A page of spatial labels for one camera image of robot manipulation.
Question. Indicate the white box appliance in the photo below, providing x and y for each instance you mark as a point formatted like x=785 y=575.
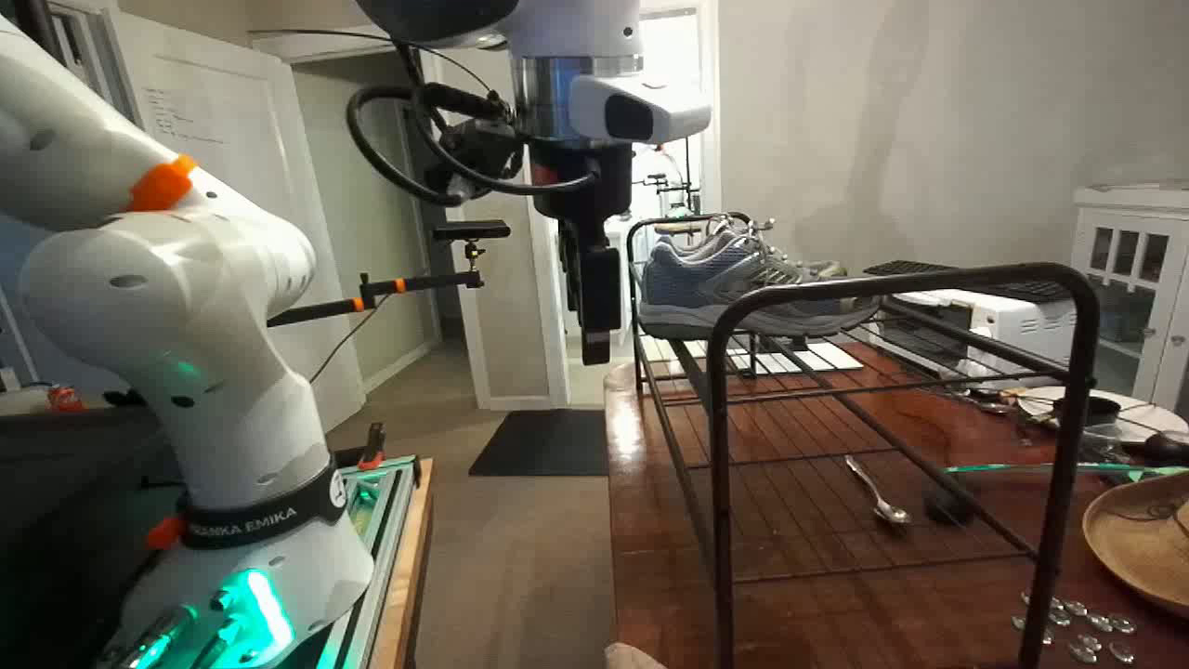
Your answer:
x=988 y=322

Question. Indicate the white paper sheets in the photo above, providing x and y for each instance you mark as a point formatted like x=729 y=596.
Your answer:
x=792 y=358

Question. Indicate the wooden robot platform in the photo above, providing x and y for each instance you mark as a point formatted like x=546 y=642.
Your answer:
x=401 y=581

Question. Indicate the white glass door cabinet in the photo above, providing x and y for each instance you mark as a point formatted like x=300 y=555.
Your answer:
x=1135 y=298

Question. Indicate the white plate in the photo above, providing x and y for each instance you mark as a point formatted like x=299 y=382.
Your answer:
x=1135 y=423

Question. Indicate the black metal shoe rack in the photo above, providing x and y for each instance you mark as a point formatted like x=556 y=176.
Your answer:
x=718 y=412

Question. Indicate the small black object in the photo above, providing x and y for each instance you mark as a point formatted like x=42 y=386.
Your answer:
x=948 y=506

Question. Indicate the black camera boom with clamps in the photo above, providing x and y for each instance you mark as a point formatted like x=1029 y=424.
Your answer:
x=395 y=288

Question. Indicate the white door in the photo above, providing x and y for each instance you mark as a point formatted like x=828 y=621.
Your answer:
x=246 y=137

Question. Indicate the orange black clamp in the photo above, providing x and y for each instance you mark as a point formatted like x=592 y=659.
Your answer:
x=374 y=446

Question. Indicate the clear glass bead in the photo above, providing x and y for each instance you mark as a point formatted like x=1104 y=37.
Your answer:
x=1122 y=625
x=1120 y=653
x=1082 y=649
x=1057 y=614
x=1099 y=621

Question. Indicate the beige rounded object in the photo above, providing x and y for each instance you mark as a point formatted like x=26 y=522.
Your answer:
x=634 y=656

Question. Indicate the small red object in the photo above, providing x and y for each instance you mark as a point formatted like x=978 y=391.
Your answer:
x=63 y=400

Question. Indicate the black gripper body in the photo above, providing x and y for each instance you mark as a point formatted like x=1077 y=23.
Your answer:
x=582 y=187

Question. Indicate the dark door mat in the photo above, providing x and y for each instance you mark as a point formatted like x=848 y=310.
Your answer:
x=541 y=443

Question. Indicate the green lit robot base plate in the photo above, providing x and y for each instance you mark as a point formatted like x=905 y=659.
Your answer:
x=374 y=532

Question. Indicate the silver metal spoon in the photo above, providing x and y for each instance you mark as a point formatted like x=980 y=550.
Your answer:
x=881 y=504

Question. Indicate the green thin stick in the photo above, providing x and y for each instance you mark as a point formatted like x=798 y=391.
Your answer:
x=1026 y=469

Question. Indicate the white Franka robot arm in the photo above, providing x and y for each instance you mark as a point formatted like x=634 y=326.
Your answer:
x=187 y=310

